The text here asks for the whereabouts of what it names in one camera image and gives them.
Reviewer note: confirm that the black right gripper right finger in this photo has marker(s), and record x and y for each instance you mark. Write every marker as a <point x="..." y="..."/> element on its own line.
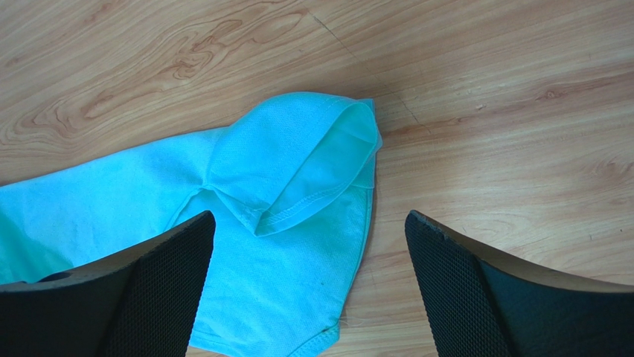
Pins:
<point x="481" y="301"/>

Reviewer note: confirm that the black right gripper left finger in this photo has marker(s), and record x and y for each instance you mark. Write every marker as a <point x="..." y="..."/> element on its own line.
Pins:
<point x="141" y="301"/>

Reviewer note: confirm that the mint green t shirt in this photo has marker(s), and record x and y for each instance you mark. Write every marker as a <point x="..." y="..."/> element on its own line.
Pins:
<point x="290" y="186"/>

